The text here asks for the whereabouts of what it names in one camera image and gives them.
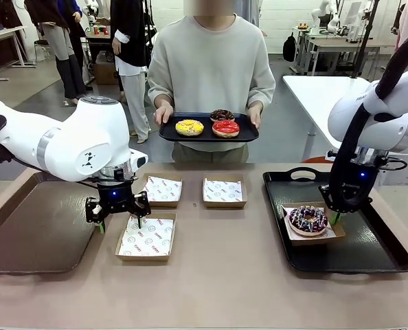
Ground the black right arm cable sleeve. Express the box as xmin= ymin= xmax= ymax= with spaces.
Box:
xmin=328 ymin=21 xmax=408 ymax=215

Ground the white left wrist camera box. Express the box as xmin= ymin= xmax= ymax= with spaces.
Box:
xmin=130 ymin=149 xmax=149 ymax=172

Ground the person in black cardigan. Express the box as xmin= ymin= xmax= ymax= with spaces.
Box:
xmin=110 ymin=0 xmax=153 ymax=144

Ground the person in beige sweater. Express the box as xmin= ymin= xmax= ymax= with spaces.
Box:
xmin=147 ymin=5 xmax=276 ymax=164

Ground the person in blue top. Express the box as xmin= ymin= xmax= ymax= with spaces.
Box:
xmin=65 ymin=0 xmax=88 ymax=92

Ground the person's left forearm beige sleeve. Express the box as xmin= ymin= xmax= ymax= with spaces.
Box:
xmin=247 ymin=74 xmax=276 ymax=107

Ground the black tripod pole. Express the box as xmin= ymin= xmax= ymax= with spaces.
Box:
xmin=350 ymin=0 xmax=380 ymax=79

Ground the black serving tray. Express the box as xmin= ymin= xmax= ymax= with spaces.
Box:
xmin=158 ymin=111 xmax=260 ymax=143

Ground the red glazed donut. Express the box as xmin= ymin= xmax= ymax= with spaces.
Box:
xmin=212 ymin=120 xmax=241 ymax=138

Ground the white side table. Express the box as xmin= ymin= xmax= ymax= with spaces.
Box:
xmin=282 ymin=75 xmax=380 ymax=162

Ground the cardboard shipping box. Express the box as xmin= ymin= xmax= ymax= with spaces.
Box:
xmin=93 ymin=51 xmax=119 ymax=86

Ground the yellow glazed donut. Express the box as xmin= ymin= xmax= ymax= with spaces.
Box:
xmin=174 ymin=119 xmax=205 ymax=138

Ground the chocolate sprinkle donut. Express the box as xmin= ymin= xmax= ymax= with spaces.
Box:
xmin=209 ymin=109 xmax=236 ymax=123

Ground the white desk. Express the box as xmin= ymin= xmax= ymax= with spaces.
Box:
xmin=0 ymin=26 xmax=30 ymax=83

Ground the white workbench with robots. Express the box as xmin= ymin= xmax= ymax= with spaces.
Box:
xmin=295 ymin=25 xmax=400 ymax=75

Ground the chocolate sprinkled donut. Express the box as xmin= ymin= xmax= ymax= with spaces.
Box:
xmin=285 ymin=204 xmax=329 ymax=237

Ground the brown plastic tray with handles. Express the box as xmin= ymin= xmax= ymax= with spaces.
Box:
xmin=0 ymin=170 xmax=104 ymax=274

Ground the person in taupe trousers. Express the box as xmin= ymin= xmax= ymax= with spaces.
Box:
xmin=24 ymin=0 xmax=80 ymax=100

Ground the person's right hand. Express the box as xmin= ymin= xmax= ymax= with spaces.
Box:
xmin=154 ymin=104 xmax=174 ymax=127

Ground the person's left hand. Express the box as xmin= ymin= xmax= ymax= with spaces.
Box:
xmin=245 ymin=104 xmax=263 ymax=129

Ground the black plastic tray with handles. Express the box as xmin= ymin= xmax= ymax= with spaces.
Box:
xmin=262 ymin=167 xmax=408 ymax=274

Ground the person's right forearm beige sleeve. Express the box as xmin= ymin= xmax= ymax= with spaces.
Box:
xmin=147 ymin=74 xmax=173 ymax=108

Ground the brown cardboard food box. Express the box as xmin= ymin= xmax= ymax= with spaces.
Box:
xmin=114 ymin=212 xmax=177 ymax=262
xmin=137 ymin=173 xmax=184 ymax=210
xmin=281 ymin=202 xmax=346 ymax=247
xmin=202 ymin=173 xmax=249 ymax=210

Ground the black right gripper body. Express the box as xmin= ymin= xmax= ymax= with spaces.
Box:
xmin=319 ymin=162 xmax=381 ymax=213

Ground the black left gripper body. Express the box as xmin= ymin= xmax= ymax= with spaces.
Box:
xmin=97 ymin=181 xmax=135 ymax=215

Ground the red round stool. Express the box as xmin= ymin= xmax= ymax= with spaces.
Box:
xmin=302 ymin=155 xmax=334 ymax=164

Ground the black backpack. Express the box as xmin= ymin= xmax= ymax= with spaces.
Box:
xmin=282 ymin=32 xmax=297 ymax=63

